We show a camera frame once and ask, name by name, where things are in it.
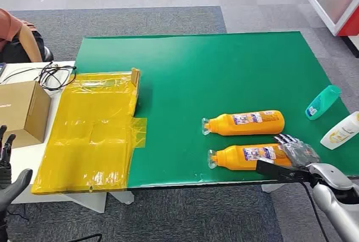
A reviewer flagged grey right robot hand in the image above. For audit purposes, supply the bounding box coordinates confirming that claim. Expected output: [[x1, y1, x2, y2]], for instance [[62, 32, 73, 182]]
[[256, 134, 321, 184]]

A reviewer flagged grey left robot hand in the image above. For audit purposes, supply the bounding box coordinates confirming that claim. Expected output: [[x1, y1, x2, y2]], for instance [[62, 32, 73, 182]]
[[0, 125, 33, 213]]

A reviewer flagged orange bottle with clear cap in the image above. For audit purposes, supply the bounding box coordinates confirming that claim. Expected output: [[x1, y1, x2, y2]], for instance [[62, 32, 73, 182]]
[[201, 110, 285, 137], [207, 143, 292, 171]]

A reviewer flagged teal plastic bottle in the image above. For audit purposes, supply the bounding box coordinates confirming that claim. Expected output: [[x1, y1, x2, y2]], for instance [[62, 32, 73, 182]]
[[305, 85, 342, 121]]

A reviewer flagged white shampoo bottle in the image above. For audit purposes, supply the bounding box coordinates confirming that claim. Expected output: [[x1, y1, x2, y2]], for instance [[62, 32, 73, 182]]
[[320, 111, 359, 150]]

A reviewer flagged brown cardboard box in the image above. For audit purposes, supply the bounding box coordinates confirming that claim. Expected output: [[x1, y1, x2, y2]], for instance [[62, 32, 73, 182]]
[[0, 80, 52, 151]]

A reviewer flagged yellow plastic sheet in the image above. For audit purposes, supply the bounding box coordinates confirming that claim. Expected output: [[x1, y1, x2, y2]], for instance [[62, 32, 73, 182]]
[[32, 70, 147, 195]]

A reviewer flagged black chair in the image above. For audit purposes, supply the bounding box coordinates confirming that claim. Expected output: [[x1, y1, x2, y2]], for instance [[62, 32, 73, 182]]
[[43, 46, 54, 63]]

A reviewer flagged green table mat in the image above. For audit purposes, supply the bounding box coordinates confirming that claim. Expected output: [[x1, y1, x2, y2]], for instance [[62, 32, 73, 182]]
[[75, 31, 359, 189]]

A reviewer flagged person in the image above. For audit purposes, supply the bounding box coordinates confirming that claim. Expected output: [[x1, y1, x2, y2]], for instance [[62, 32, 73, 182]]
[[0, 8, 46, 64]]

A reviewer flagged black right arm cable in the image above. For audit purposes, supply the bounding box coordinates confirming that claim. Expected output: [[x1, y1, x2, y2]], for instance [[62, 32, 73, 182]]
[[302, 181, 330, 242]]

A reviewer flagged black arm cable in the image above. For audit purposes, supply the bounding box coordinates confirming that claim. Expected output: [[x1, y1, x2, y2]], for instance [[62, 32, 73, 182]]
[[302, 181, 330, 242], [67, 233, 103, 242]]

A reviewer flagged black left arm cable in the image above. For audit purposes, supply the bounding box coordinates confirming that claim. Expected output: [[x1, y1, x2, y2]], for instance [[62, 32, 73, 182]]
[[67, 233, 103, 242]]

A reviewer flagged black cable bundle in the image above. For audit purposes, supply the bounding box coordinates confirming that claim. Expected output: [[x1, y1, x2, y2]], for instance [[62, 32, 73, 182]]
[[2, 61, 77, 92]]

